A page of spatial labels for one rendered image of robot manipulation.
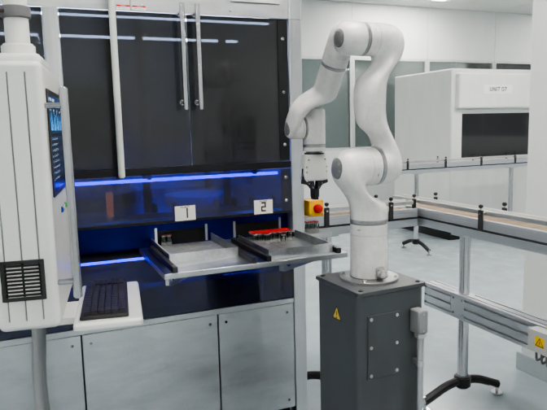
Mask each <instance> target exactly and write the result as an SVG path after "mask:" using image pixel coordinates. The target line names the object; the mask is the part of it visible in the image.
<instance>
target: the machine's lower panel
mask: <svg viewBox="0 0 547 410"><path fill-rule="evenodd" d="M293 303H294V298H293V297H291V298H286V299H275V300H270V301H264V302H259V303H249V304H243V305H237V306H231V307H221V308H215V309H209V310H204V311H198V312H188V313H182V314H177V315H171V316H161V317H155V318H149V319H144V320H143V324H141V325H127V326H120V327H112V328H104V329H90V330H82V331H73V330H67V331H62V332H56V333H50V334H46V379H47V387H48V388H47V389H48V395H49V401H50V402H49V404H50V410H85V392H86V403H87V410H280V409H284V408H290V407H294V406H295V346H294V307H293ZM217 314H218V333H219V354H220V375H221V399H220V378H219V356H218V335H217ZM80 335H82V346H83V358H84V370H85V392H84V380H83V368H82V357H81V336H80ZM32 345H33V344H32V336H28V337H22V338H13V339H7V340H1V341H0V410H35V409H36V408H35V402H34V397H33V396H34V393H33V363H32V362H33V357H32V355H33V353H32V351H33V350H32V349H33V346H32Z"/></svg>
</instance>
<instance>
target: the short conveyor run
mask: <svg viewBox="0 0 547 410"><path fill-rule="evenodd" d="M383 202H385V203H386V205H387V213H388V229H396V228H404V227H412V226H418V209H417V208H408V207H406V206H401V205H410V204H414V201H413V200H411V201H405V199H399V200H393V198H389V201H383ZM393 206H394V207H393ZM346 210H348V211H346ZM337 211H339V212H337ZM304 220H306V221H308V220H318V221H319V223H318V224H319V229H324V230H327V231H330V232H332V235H336V234H343V233H350V208H349V204H341V205H331V206H329V203H325V206H323V216H304Z"/></svg>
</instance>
